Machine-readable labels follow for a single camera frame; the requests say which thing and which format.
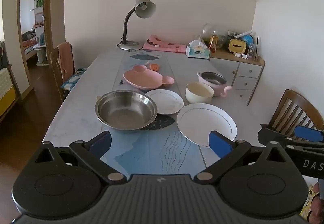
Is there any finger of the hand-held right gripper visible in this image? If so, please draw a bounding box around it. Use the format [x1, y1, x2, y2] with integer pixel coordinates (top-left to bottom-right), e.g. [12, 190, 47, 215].
[295, 126, 324, 142]
[258, 127, 324, 149]

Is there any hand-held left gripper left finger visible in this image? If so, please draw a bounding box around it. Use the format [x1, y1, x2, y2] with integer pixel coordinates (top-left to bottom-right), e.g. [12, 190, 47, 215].
[34, 131, 127, 185]

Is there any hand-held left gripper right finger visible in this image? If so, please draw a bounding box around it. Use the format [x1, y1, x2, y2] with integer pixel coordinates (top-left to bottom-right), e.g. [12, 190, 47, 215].
[194, 130, 288, 185]

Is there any large white plate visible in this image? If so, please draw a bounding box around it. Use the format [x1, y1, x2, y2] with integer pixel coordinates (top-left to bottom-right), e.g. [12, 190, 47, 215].
[177, 103, 238, 148]

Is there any stainless steel bowl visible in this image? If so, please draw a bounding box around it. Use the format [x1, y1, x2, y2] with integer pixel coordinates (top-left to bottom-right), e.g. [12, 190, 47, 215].
[95, 90, 158, 133]

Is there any cream bowl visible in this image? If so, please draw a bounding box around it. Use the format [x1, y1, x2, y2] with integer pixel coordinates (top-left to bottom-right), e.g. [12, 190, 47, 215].
[185, 82, 214, 104]

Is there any pink pot with curved handle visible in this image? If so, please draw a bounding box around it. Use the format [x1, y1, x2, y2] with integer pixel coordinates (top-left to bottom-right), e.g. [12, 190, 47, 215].
[197, 71, 233, 98]

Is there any small white plate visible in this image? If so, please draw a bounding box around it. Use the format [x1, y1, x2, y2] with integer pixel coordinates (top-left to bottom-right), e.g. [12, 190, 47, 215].
[144, 89, 184, 115]

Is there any pink mouse-shaped plate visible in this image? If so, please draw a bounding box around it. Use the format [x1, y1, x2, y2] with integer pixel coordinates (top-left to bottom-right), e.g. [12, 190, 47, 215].
[123, 65, 175, 89]

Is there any person's right hand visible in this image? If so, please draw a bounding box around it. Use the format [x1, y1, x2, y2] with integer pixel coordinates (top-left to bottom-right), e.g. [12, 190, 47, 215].
[309, 183, 324, 224]

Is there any wooden slat-back chair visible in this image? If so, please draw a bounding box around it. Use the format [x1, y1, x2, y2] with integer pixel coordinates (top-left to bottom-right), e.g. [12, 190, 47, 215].
[261, 89, 324, 138]

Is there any yellow printed cloth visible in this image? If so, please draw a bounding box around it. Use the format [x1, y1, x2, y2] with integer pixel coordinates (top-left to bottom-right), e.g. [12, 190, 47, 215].
[301, 185, 317, 222]

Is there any blue printed table runner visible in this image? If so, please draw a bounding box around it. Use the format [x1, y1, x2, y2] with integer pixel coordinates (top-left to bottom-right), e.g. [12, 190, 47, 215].
[100, 51, 207, 175]

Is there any white drawer cabinet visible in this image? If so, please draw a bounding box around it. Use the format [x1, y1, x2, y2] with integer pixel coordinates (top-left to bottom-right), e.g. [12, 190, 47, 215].
[210, 48, 266, 106]

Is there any striped blue bag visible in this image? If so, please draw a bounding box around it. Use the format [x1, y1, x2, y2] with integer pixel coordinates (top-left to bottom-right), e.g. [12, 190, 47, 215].
[61, 68, 86, 90]

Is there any wooden chair with towel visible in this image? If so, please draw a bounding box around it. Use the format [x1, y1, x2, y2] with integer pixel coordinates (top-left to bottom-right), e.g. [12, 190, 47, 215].
[50, 42, 75, 103]

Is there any pink towel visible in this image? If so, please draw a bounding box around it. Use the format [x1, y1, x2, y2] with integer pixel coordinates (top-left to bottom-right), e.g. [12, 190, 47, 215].
[56, 42, 74, 83]

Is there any tissue box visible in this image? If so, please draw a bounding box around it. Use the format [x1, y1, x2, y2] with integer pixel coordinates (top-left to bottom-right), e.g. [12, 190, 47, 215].
[186, 40, 211, 59]

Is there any yellow tissue holder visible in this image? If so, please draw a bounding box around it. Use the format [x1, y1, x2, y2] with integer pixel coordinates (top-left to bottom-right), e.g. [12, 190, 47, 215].
[228, 38, 247, 54]

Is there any blue globe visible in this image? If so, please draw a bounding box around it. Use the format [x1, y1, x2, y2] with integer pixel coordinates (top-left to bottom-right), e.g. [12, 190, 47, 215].
[242, 34, 254, 50]

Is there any amber bottle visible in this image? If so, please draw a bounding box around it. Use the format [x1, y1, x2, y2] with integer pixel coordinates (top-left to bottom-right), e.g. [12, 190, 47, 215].
[209, 31, 218, 53]

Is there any glass fish bowl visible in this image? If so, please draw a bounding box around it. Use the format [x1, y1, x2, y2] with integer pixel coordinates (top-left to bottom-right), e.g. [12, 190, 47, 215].
[218, 33, 228, 49]

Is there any wooden bench with cover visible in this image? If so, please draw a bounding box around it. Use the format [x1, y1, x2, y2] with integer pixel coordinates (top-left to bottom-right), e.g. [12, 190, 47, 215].
[0, 63, 22, 123]

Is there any pink patterned cloth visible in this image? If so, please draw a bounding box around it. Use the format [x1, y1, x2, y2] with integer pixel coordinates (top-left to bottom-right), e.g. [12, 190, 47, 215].
[142, 35, 187, 53]

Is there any clear glass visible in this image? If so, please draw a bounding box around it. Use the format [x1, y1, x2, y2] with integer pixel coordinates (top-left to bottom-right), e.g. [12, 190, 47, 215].
[201, 23, 213, 42]

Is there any grey desk lamp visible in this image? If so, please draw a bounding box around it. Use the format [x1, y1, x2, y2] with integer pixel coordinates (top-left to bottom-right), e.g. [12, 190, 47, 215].
[117, 0, 157, 51]

